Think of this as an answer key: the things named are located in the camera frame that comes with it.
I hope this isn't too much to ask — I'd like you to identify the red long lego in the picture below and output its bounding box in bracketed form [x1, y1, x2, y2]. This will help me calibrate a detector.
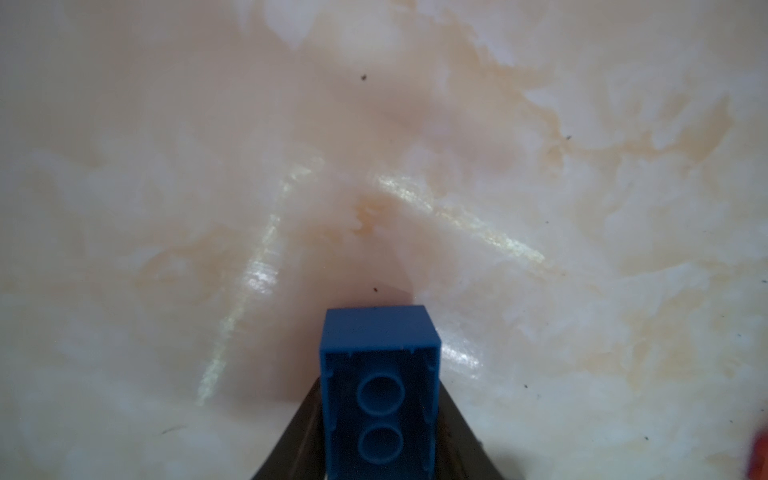
[745, 429, 768, 480]

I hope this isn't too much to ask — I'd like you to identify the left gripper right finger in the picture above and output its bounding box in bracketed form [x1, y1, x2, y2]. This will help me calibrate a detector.
[434, 383, 504, 480]

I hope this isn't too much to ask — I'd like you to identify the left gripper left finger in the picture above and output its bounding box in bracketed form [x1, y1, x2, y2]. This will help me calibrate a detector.
[252, 378, 326, 480]

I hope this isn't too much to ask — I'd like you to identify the blue lego brick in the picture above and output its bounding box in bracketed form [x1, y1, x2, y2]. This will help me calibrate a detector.
[319, 305, 441, 479]

